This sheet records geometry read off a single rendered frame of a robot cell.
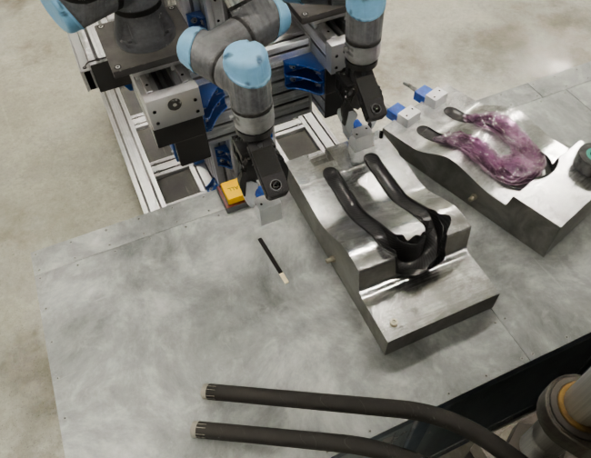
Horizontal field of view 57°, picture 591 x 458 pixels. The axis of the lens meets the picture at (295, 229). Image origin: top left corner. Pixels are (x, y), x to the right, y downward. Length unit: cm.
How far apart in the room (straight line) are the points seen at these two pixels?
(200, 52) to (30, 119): 221
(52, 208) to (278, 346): 170
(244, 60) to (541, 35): 277
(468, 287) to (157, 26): 94
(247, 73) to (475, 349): 69
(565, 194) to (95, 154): 212
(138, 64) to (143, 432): 83
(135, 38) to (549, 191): 102
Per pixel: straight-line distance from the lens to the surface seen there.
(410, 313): 111
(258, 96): 93
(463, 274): 118
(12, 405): 219
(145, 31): 142
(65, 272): 134
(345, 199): 124
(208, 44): 98
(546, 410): 90
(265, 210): 113
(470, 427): 96
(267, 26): 105
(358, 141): 131
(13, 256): 254
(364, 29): 114
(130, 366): 117
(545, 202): 129
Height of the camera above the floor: 182
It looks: 53 degrees down
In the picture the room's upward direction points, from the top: 3 degrees counter-clockwise
